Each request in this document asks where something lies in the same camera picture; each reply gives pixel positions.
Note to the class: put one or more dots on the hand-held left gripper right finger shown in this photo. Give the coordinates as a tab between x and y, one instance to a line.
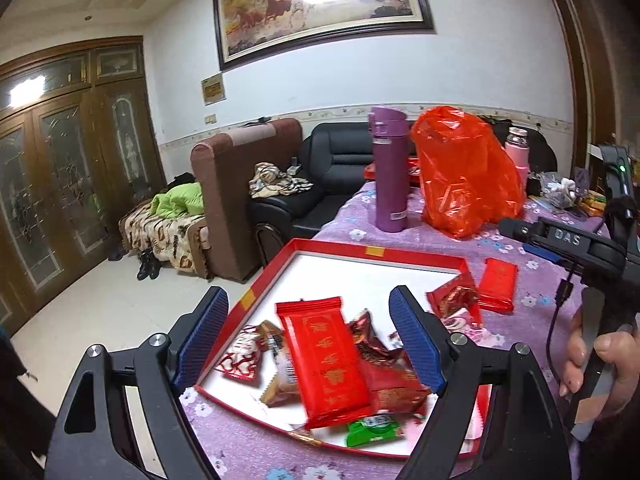
415	345

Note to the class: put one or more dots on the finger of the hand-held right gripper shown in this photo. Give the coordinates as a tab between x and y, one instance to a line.
520	230
542	252

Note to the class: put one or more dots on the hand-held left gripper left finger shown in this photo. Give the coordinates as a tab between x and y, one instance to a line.
200	335

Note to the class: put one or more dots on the dark red foil snack packet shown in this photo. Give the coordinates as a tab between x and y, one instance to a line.
370	340

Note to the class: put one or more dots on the red white snack packet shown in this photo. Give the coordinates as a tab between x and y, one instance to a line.
242	355

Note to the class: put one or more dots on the red cake print snack packet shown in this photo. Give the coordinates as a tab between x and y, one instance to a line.
395	390

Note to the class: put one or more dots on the pink bear snack packet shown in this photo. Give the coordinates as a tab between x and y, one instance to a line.
475	336

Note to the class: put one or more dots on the long red snack packet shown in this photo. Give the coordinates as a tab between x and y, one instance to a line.
325	360

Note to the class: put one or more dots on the brown snack packet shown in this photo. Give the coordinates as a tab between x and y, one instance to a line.
282	375

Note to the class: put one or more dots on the green snack packet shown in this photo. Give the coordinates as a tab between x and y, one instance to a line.
375	432

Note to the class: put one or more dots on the red box tray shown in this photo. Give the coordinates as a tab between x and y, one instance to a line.
350	270

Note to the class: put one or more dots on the person's right hand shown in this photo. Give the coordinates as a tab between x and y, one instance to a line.
574	360

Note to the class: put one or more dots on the white crumpled bag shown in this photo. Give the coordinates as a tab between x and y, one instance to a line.
557	190

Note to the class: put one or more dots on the red gold lettered packet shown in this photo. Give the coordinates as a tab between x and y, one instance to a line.
497	285

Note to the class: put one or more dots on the orange green packets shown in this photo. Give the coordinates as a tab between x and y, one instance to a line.
594	204

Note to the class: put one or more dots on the red flower print snack packet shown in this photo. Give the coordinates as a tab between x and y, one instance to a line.
455	300

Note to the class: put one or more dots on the pink thermos bottle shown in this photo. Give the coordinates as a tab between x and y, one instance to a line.
517	155

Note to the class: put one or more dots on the red plastic bag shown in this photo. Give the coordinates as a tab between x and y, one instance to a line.
465	175

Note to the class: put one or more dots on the black shoes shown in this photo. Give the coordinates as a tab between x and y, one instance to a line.
148	266

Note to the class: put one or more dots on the printed blanket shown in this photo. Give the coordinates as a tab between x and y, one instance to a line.
160	240

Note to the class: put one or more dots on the green jacket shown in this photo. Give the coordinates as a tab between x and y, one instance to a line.
177	200

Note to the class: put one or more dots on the brown armchair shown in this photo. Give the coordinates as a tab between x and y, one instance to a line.
235	200

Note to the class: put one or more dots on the purple thermos bottle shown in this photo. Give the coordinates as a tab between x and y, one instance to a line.
390	175

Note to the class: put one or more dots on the patterned cloth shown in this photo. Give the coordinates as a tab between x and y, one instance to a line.
277	180

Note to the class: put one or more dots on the black leather sofa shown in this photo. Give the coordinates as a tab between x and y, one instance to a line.
330	160

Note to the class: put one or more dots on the framed horse painting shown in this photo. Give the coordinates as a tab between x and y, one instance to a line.
320	5

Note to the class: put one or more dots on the wall switch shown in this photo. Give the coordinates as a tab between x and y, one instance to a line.
211	119

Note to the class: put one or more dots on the small wall plaque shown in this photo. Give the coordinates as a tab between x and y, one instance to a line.
213	89

